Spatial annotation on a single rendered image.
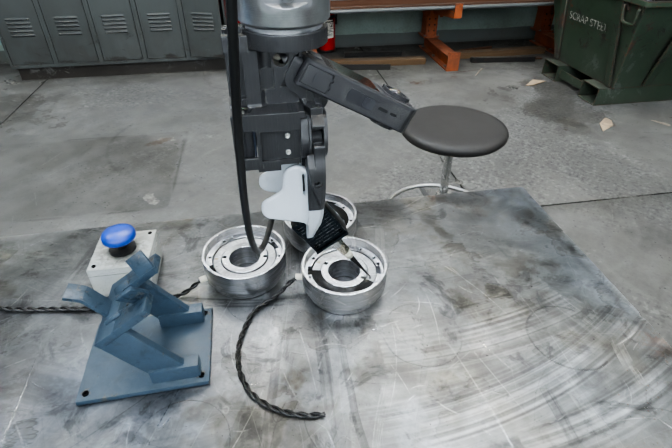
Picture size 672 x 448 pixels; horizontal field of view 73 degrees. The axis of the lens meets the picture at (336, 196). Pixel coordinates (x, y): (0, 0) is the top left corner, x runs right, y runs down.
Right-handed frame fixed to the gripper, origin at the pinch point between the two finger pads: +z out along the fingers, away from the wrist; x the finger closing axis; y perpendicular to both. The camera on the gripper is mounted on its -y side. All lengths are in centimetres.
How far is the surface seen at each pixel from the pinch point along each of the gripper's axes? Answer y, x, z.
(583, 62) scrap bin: -228, -245, 73
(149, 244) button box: 20.0, -9.7, 8.7
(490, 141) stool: -61, -69, 31
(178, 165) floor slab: 48, -182, 94
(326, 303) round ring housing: -0.9, 2.2, 10.9
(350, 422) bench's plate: -0.9, 15.5, 13.0
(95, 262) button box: 26.0, -7.4, 8.7
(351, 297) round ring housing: -3.6, 3.1, 9.4
